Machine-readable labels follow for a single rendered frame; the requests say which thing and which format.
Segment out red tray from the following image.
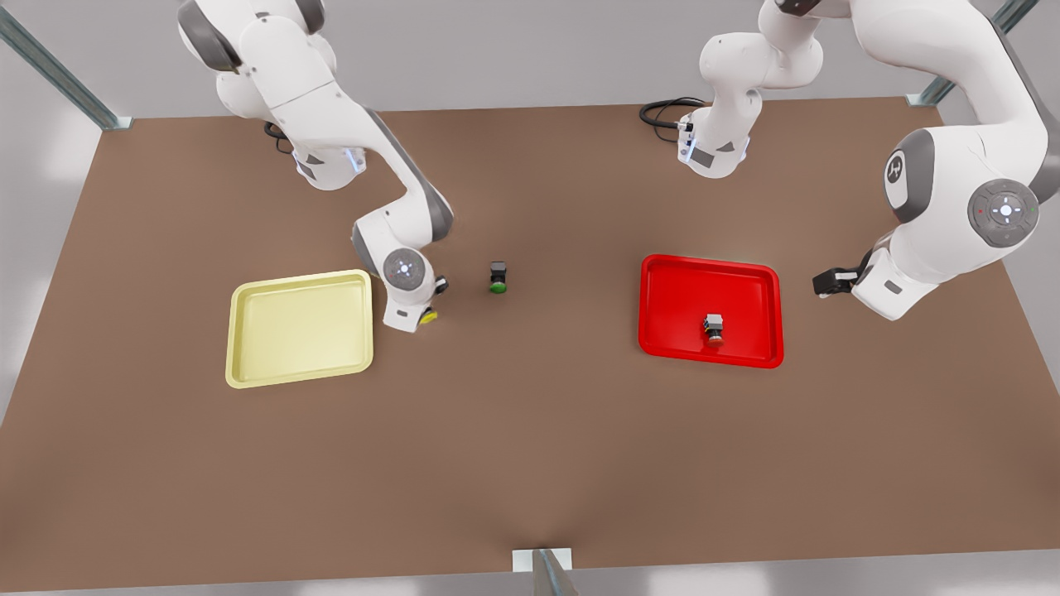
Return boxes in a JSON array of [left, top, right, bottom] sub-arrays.
[[638, 253, 785, 370]]

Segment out pale yellow tray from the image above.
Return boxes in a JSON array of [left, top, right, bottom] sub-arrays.
[[225, 269, 375, 390]]

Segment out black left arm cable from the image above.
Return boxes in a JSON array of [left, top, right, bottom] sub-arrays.
[[638, 97, 708, 143]]

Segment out silver frame post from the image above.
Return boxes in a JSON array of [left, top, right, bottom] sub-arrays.
[[512, 546, 582, 596], [905, 0, 1042, 108], [0, 5, 134, 132]]

